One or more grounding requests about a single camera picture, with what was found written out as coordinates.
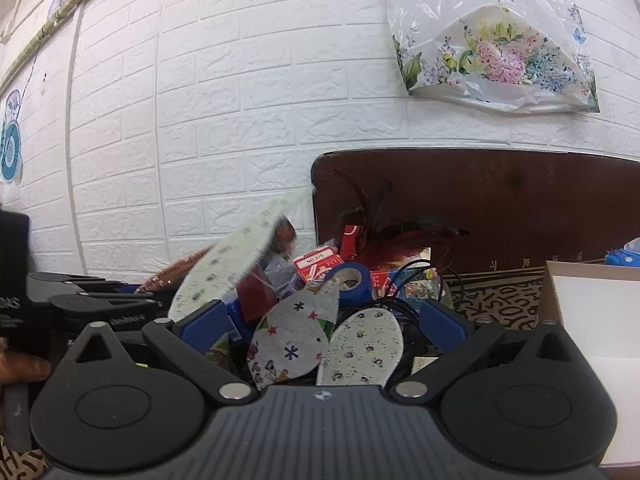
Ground star print shoe insole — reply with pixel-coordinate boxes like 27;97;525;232
247;279;342;392

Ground black cables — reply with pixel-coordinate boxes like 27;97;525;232
340;257;467;366

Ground round white LED board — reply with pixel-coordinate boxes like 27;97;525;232
169;192;313;322

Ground floral print shoe insole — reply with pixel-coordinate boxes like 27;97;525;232
316;307;405;389

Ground cardboard box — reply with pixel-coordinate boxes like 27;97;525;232
544;260;640;469

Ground floral plastic bag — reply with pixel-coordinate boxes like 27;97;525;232
377;0;601;114

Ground colourful picture card pack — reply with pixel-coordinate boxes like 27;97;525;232
379;260;440;302

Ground person's left hand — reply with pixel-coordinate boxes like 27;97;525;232
0;349;52;387

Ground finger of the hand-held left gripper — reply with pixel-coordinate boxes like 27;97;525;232
50;293;171;333
27;271;143;295

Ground small floral wall sticker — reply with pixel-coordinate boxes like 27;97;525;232
47;0;77;22

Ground blue tape roll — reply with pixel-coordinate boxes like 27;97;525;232
325;261;374;307

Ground blue round wall sticker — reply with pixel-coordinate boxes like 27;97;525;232
0;89;25;184

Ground blue tissue packet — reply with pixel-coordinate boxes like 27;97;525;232
603;236;640;267

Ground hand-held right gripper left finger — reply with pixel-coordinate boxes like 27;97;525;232
52;299;258;407

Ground dark red feathers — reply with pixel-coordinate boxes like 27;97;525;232
331;167;471;272

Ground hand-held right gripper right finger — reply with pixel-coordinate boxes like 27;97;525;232
387;299;593;406

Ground dark brown headboard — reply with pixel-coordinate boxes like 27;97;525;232
311;148;640;275

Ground red playing card box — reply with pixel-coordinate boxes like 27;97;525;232
292;246;347;286

